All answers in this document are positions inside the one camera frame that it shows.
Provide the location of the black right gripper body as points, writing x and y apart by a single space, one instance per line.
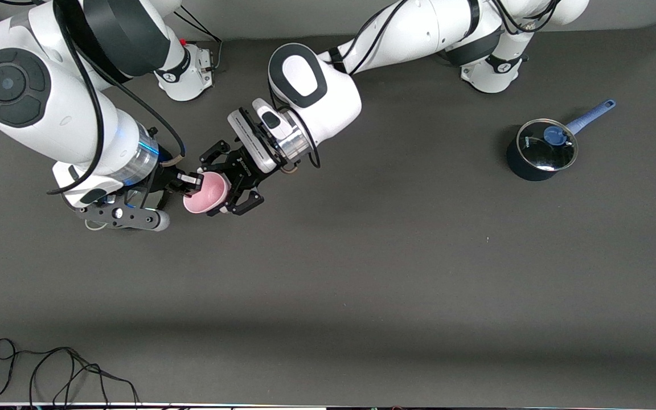
164 174

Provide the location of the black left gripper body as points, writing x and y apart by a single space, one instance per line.
241 167

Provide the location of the pink plastic cup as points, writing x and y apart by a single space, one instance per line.
211 196

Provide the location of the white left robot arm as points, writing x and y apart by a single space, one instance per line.
328 102

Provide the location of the grey stockpot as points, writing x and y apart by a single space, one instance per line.
94 228

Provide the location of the dark grey table cloth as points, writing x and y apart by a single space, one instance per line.
328 273

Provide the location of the dark blue saucepan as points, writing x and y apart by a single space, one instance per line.
524 171

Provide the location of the glass lid with blue knob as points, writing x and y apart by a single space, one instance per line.
547 151

